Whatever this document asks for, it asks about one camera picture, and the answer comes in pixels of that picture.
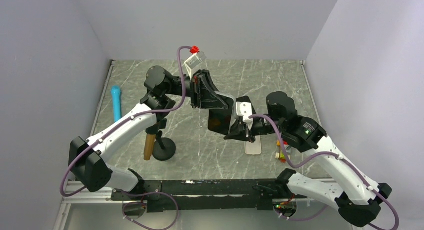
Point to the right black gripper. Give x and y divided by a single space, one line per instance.
239 130

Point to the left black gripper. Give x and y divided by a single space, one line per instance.
203 95

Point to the phone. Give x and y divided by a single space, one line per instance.
220 120

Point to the beige phone case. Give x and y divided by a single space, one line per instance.
253 148

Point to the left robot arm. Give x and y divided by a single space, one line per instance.
88 159

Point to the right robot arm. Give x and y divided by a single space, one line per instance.
356 197

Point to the colourful toy brick assembly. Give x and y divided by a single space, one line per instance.
280 155

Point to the black microphone stand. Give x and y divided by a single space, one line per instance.
163 148

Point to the gold microphone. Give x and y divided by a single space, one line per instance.
149 146

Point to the blue toy microphone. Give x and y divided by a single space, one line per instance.
116 102

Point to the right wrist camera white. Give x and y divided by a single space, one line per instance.
244 111

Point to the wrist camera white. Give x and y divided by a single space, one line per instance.
196 58
244 111

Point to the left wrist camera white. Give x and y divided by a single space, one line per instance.
196 58

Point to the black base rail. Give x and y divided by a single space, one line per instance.
167 195

